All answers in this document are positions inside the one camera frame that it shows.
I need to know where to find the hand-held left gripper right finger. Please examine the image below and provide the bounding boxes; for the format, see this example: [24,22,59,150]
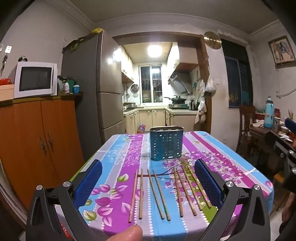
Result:
[194,159,271,241]

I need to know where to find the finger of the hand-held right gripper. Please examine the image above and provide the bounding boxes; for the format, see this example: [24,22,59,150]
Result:
[265,131,296,163]
[284,118,296,135]

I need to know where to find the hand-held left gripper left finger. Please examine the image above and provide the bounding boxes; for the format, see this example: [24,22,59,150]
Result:
[26,159,107,241]

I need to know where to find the set of wooden chopsticks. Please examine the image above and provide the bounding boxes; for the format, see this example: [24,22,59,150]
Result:
[128,164,212,223]

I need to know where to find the blue perforated utensil holder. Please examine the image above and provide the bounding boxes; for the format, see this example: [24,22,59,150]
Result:
[149,126,185,161]

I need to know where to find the person's left hand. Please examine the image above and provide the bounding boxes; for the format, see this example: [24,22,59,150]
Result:
[108,225,143,241]

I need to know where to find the wooden stool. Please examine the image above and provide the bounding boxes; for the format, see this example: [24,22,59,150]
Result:
[273,171,288,210]

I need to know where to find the blue thermos flask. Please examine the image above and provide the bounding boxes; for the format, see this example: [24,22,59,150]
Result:
[264,97,275,128]

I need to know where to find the dark wooden chair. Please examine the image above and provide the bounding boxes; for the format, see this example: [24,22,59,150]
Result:
[236,105,256,158]

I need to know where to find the colourful floral tablecloth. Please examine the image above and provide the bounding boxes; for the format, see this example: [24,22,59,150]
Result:
[69,131,274,241]

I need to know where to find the dark room window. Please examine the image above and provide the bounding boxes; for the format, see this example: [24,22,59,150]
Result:
[223,39,253,109]

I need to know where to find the framed elephant picture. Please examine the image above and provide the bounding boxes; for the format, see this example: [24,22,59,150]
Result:
[268,35,296,69]

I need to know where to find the orange wooden cabinet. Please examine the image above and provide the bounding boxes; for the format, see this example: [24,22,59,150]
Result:
[0,93,85,216]

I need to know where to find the hanging kitchen cloths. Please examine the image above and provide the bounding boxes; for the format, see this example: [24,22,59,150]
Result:
[195,79,208,124]

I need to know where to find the white plastic bag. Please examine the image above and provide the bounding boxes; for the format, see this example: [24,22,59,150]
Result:
[205,75,217,93]

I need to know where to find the cream kitchen base cabinets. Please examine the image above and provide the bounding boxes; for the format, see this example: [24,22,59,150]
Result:
[124,108,199,135]

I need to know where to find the black wok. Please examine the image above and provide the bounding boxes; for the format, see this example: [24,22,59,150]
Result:
[163,95,186,102]

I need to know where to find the steel range hood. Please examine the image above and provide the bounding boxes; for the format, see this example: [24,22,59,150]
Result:
[168,70,193,95]

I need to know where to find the grey refrigerator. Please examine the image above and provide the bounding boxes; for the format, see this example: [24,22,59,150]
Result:
[60,30,127,163]

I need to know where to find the white microwave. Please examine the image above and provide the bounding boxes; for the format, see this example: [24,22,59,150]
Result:
[14,61,58,99]

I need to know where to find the barred kitchen window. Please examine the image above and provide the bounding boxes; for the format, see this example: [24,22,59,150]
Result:
[139,65,162,103]

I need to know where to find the cream cardboard box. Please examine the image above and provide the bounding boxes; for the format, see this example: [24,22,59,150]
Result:
[0,85,15,100]

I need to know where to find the green yellow leaf garland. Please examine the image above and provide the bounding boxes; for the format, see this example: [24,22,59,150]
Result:
[63,28,104,51]

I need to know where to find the kitchen ceiling light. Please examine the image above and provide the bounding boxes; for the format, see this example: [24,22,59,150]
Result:
[147,45,162,58]

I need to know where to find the white wall cable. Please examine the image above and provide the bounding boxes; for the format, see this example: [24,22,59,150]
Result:
[276,86,296,98]

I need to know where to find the wooden doorway frame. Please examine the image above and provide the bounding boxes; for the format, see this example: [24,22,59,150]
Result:
[112,34,212,135]

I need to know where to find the golden round wall clock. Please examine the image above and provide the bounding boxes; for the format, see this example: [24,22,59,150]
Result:
[203,31,222,50]

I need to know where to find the cream kitchen wall cabinet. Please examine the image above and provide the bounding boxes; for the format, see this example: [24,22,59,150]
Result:
[167,43,200,73]
[121,46,134,83]

